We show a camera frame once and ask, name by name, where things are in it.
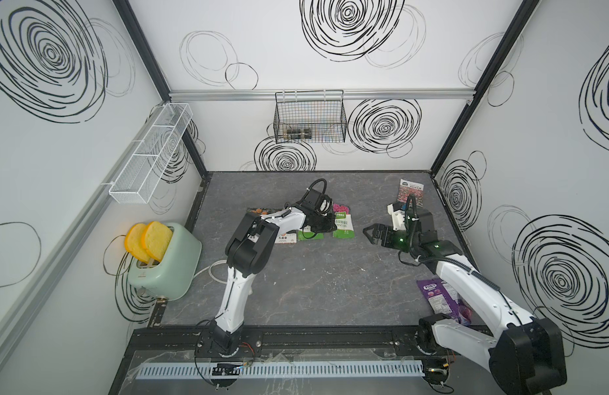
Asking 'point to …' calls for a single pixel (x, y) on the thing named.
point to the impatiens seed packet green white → (306, 234)
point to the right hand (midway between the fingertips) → (376, 232)
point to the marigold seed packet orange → (286, 238)
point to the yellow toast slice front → (155, 239)
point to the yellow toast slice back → (133, 242)
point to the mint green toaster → (171, 277)
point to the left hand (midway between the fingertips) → (337, 228)
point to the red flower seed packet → (410, 188)
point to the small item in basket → (299, 133)
